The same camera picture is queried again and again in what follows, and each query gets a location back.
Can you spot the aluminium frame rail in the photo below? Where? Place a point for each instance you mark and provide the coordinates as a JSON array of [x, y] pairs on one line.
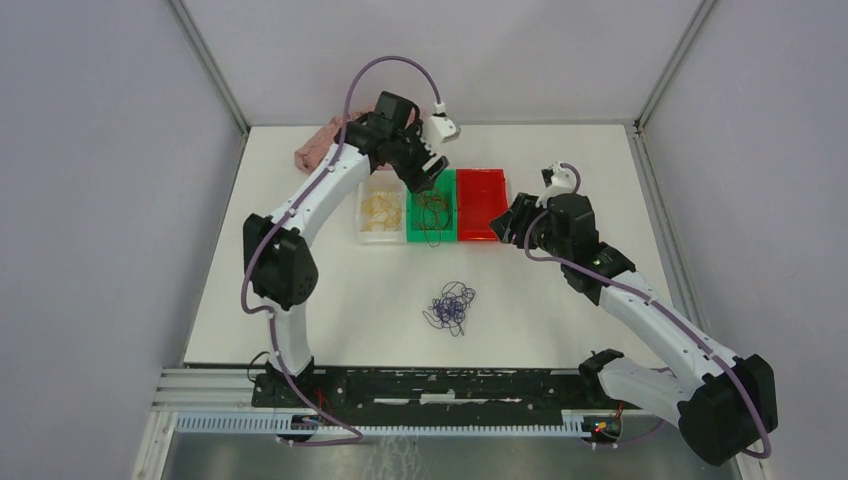
[[230, 389]]

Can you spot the pink crumpled garment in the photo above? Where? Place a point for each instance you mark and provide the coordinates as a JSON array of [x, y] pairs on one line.
[[315, 149]]

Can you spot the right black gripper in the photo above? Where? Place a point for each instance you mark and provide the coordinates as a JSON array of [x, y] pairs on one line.
[[515, 221]]

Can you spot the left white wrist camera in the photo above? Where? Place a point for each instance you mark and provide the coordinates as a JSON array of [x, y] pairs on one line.
[[439, 129]]

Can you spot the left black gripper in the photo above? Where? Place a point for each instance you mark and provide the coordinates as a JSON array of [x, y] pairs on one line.
[[416, 179]]

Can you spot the green plastic bin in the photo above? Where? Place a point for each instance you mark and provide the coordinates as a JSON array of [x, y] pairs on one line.
[[432, 216]]

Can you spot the red plastic bin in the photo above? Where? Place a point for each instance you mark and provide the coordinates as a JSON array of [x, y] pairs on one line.
[[481, 197]]

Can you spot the white slotted cable duct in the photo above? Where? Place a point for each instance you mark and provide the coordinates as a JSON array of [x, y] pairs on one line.
[[278, 423]]

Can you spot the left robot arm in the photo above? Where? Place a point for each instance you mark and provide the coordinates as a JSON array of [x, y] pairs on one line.
[[280, 273]]

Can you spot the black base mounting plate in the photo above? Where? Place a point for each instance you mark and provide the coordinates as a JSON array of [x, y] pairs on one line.
[[433, 397]]

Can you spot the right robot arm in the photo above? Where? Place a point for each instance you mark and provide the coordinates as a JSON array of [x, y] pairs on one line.
[[611, 281]]

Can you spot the clear plastic bin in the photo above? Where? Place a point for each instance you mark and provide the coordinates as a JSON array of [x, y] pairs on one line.
[[380, 215]]

